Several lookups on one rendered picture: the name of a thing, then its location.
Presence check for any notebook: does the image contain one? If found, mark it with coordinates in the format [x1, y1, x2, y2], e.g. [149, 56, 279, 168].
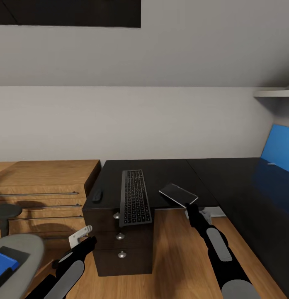
[159, 183, 198, 209]

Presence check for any swivel chair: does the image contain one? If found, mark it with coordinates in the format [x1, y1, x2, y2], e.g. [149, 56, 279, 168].
[0, 204, 60, 299]

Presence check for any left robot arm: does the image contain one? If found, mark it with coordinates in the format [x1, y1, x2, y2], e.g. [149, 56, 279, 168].
[25, 225, 97, 299]

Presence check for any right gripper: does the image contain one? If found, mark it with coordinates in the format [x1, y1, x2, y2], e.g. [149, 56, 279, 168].
[186, 203, 205, 228]

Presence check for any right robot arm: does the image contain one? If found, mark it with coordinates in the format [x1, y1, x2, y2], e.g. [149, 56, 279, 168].
[186, 203, 261, 299]

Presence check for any folder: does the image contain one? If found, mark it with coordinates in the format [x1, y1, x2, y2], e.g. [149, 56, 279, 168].
[0, 253, 19, 284]

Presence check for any keyboard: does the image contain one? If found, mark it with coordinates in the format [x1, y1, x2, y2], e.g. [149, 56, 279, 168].
[119, 170, 152, 227]

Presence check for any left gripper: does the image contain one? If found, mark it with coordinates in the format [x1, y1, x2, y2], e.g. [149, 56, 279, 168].
[63, 236, 97, 257]

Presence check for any mouse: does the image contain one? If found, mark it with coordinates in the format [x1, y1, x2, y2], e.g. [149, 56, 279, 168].
[92, 190, 103, 201]

